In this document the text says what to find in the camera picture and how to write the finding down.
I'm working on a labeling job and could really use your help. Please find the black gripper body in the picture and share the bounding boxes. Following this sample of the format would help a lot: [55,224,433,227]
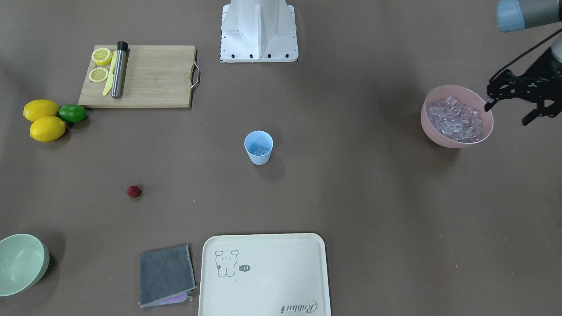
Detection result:
[498,46,561,104]

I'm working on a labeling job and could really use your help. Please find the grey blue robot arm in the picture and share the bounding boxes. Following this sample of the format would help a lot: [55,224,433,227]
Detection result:
[484,0,562,126]

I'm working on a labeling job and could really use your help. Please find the pile of clear ice cubes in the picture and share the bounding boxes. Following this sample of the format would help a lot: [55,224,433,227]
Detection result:
[425,96,483,143]

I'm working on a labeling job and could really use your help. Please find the light blue plastic cup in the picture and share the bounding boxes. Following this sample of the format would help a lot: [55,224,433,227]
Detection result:
[244,130,274,165]

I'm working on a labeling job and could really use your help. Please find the pink bowl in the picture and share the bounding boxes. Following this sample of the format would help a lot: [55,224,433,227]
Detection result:
[420,85,494,149]

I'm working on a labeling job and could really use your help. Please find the cream rabbit tray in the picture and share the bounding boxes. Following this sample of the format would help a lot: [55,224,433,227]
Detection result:
[198,233,332,316]

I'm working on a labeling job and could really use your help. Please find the wooden cutting board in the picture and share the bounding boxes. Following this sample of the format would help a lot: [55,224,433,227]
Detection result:
[78,45,199,108]

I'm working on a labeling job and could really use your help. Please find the red strawberry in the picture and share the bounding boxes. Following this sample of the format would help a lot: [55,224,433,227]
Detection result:
[126,185,142,198]

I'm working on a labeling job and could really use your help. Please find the steel muddler black tip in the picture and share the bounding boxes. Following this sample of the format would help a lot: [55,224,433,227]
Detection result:
[111,41,129,99]

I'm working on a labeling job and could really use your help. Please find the grey folded cloth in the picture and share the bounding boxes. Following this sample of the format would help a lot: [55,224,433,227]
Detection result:
[138,244,197,308]

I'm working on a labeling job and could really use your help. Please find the yellow plastic knife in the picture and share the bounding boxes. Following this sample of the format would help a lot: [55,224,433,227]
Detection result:
[102,50,118,96]

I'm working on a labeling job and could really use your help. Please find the upper lemon half slice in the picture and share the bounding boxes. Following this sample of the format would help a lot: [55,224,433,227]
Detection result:
[91,47,113,66]

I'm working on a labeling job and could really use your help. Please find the lemon half slice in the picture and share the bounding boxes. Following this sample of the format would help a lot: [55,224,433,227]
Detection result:
[91,47,113,66]
[88,67,110,83]

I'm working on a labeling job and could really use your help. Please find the lower lemon half slice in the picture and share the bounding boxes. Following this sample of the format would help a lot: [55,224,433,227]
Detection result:
[88,67,110,83]

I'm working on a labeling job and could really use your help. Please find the green lime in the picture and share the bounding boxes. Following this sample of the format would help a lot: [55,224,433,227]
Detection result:
[58,104,87,123]

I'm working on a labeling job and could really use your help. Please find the lower whole yellow lemon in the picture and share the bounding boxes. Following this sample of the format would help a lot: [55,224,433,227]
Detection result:
[29,116,66,142]

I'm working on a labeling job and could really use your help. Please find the whole yellow lemon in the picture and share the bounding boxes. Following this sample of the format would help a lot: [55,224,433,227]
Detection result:
[29,116,66,142]
[22,99,60,122]

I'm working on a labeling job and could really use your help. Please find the upper whole yellow lemon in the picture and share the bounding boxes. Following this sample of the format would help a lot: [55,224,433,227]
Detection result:
[22,99,60,122]

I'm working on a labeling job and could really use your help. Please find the pale green bowl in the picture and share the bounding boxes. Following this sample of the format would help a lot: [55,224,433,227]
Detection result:
[0,233,50,297]

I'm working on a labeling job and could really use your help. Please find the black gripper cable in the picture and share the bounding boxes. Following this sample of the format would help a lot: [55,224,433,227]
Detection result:
[489,29,562,84]

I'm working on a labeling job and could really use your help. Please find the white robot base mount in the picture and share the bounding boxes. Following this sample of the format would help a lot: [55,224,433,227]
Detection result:
[220,0,299,63]

